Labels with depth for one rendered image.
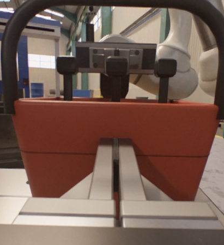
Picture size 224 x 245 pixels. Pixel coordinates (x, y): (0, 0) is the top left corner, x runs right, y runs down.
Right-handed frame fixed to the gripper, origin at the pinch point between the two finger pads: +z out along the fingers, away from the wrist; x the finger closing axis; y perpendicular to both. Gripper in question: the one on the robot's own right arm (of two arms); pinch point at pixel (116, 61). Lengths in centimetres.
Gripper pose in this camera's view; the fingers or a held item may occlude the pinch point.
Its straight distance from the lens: 22.1
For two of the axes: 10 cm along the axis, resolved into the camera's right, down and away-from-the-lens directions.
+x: 10.0, 0.3, 0.0
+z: -0.1, 3.8, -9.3
